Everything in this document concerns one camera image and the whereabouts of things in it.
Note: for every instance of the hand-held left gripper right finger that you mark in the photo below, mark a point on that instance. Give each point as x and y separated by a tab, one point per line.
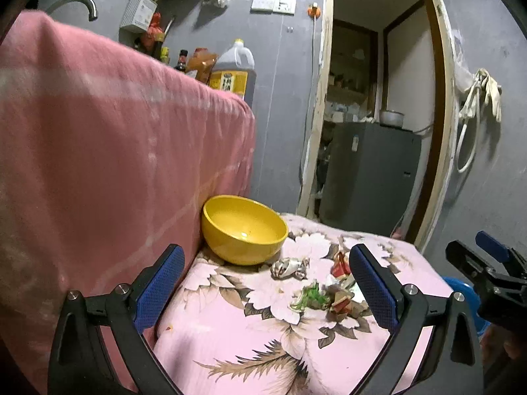
372	292

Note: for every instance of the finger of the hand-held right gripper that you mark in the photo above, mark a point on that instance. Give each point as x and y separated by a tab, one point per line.
492	246
467	257

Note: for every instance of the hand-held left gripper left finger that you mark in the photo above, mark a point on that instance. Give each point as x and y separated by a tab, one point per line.
161	286

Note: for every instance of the silver wrapper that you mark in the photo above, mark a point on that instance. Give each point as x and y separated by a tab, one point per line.
290	268

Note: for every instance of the yellow bowl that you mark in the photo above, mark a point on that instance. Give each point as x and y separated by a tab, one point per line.
243	230

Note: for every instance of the crumpled brown red wrapper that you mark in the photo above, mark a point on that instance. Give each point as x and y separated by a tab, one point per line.
343	306

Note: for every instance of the blue plastic stool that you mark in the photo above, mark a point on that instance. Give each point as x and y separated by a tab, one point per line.
463	290

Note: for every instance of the crumpled green wrapper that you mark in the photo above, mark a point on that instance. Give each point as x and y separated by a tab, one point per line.
308	296

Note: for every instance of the grey refrigerator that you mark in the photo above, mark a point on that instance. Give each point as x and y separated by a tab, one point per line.
366	177

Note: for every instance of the pink towel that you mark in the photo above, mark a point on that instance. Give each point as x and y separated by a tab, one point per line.
103	164

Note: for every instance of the hanging white gloves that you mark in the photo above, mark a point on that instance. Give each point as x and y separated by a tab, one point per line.
488	90

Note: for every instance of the metal pot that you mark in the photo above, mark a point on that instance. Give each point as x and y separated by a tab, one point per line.
391	118

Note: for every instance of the dark sauce bottle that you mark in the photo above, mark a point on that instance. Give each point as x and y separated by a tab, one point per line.
181	61

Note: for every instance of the wooden cabinet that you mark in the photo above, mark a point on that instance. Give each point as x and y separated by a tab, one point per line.
352	61

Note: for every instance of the large cooking oil bottle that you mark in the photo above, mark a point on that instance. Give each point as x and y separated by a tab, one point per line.
234	70

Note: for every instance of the small yellow-capped bottle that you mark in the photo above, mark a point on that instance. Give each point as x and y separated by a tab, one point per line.
165	55

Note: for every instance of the red hanging bag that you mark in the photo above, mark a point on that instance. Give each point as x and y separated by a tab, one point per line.
154	33

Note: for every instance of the metal faucet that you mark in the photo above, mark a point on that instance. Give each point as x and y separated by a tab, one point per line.
84	0

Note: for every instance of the wooden door frame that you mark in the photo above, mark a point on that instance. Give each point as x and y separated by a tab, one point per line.
442	90

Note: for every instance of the white wall box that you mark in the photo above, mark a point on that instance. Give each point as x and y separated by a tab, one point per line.
138	12

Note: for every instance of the orange wall hook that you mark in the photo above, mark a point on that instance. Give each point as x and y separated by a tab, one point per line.
314	10

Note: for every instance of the white wall socket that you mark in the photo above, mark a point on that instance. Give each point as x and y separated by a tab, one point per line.
284	6

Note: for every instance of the white wall switch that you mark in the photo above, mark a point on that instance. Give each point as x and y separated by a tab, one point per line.
262	3

